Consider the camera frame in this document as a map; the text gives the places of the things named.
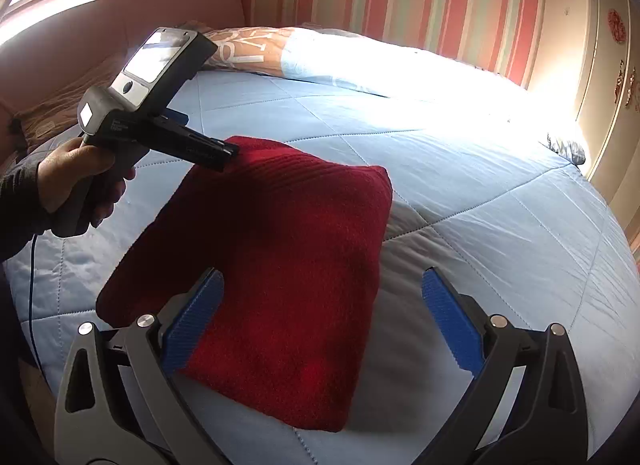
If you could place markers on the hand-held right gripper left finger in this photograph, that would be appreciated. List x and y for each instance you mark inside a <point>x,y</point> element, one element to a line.
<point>195,317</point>

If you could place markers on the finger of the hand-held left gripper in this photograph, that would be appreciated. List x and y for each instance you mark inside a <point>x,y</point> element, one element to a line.
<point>200,147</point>
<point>176,118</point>

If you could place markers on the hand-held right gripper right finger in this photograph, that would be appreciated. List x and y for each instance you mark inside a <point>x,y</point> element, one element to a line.
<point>450,325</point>

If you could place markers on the red knitted sweater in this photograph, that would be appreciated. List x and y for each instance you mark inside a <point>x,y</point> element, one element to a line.
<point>280,270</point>

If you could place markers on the person's left forearm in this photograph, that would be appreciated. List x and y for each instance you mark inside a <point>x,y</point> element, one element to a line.
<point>17,210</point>

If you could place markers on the person's left hand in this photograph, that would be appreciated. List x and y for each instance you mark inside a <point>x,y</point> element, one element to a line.
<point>70,170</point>

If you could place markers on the pink padded headboard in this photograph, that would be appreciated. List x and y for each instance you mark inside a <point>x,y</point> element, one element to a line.
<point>100,20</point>

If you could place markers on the brown pillow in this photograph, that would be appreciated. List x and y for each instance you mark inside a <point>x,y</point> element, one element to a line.
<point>55,105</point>

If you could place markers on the light blue quilted bed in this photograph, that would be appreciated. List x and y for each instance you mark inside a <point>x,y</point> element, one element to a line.
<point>475,225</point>

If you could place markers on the printed light blue duvet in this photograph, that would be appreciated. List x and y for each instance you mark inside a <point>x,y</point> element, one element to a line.
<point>310,60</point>

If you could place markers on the cream wardrobe with red ornaments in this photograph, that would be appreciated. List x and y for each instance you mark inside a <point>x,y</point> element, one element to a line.
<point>605,120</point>

